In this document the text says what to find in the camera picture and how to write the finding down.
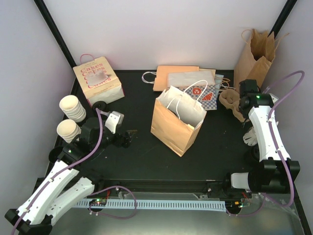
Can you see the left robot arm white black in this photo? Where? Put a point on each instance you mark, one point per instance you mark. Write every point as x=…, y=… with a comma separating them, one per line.
x=70, y=180

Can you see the upper stack of paper cups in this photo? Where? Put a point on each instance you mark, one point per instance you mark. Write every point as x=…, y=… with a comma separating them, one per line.
x=72, y=108

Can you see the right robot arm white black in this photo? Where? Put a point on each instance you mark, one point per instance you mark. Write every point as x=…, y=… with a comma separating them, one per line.
x=275, y=172

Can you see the orange paper bag white handles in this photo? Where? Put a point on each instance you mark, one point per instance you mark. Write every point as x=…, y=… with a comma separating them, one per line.
x=177, y=118

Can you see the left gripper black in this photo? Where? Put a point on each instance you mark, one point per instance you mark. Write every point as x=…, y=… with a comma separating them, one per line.
x=127, y=140

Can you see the tall brown paper bag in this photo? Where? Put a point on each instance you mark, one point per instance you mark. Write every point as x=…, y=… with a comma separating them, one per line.
x=256, y=58

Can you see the lower stack of paper cups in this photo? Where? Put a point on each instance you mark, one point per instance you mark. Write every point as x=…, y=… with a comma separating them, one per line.
x=68, y=130

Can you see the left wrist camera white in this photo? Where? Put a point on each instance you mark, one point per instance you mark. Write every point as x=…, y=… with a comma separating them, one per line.
x=113, y=121

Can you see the flat orange paper bag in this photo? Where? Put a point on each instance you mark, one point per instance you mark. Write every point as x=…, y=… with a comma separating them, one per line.
x=160, y=82

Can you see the black cup lid stack left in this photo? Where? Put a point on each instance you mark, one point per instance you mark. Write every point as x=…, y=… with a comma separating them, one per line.
x=55, y=154

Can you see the white wrapped straws in cup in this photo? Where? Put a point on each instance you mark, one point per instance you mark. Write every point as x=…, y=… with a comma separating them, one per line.
x=250, y=138

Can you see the flat kraft bag brown handles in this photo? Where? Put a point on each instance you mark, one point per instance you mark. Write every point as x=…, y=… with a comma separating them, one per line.
x=221, y=83

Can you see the Cakes printed paper bag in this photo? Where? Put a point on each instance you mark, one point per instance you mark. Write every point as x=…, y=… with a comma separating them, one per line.
x=98, y=81

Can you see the stack of paper cups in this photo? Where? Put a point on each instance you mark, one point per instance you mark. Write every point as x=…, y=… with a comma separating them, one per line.
x=68, y=130
x=72, y=108

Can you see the blue checkered paper bag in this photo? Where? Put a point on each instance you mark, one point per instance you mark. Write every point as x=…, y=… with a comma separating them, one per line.
x=208, y=99

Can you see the black lid stack right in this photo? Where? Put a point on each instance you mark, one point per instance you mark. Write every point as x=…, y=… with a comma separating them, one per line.
x=254, y=154

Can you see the white slotted cable duct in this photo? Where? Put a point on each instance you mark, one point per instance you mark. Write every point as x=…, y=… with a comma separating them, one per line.
x=185, y=205

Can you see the black coffee cup lid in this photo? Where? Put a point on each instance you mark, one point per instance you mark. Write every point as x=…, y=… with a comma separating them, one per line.
x=101, y=105

